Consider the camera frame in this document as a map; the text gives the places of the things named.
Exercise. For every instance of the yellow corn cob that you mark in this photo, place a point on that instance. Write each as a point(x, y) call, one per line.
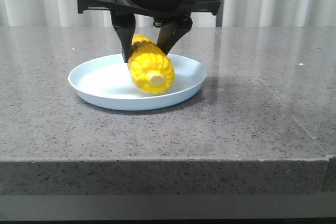
point(150, 69)

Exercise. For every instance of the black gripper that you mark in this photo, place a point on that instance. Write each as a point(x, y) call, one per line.
point(170, 16)

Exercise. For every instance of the light blue round plate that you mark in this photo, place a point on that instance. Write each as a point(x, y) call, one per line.
point(110, 83)

